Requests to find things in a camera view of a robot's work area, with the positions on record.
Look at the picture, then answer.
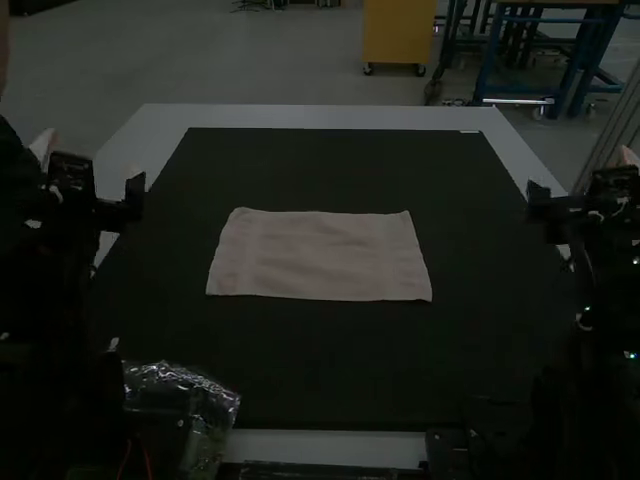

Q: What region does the yellow wheeled cabinet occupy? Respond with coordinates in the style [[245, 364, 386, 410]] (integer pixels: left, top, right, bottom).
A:
[[360, 0, 439, 78]]

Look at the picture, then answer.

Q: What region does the blue metal frame cart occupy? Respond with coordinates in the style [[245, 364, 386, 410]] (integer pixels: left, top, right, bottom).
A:
[[472, 0, 626, 121]]

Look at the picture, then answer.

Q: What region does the pale towel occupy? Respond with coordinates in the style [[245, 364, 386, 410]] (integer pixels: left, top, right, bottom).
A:
[[205, 207, 434, 304]]

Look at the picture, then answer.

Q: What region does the black mat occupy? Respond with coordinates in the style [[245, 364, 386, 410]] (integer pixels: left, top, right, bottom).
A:
[[92, 127, 576, 431]]

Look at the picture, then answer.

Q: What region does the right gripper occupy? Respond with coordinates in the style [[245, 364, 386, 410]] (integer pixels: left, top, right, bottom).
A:
[[525, 145, 640, 246]]

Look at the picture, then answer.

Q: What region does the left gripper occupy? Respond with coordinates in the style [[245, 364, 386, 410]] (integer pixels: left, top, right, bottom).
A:
[[28, 127, 147, 234]]

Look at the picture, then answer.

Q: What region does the silver foil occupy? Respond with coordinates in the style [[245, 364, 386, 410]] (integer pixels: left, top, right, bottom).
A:
[[122, 359, 242, 476]]

